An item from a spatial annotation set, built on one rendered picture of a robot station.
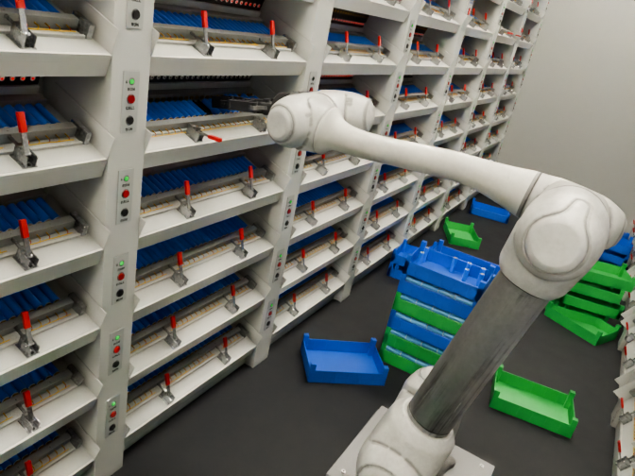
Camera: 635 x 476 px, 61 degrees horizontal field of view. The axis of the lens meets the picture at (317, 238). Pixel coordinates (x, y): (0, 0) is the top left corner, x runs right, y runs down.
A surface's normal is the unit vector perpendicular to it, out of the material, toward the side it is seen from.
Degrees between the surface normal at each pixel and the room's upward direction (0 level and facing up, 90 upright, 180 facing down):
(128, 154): 90
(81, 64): 111
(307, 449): 0
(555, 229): 86
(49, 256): 21
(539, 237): 83
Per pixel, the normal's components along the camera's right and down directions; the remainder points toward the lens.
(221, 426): 0.19, -0.90
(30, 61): 0.72, 0.65
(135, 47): 0.84, 0.35
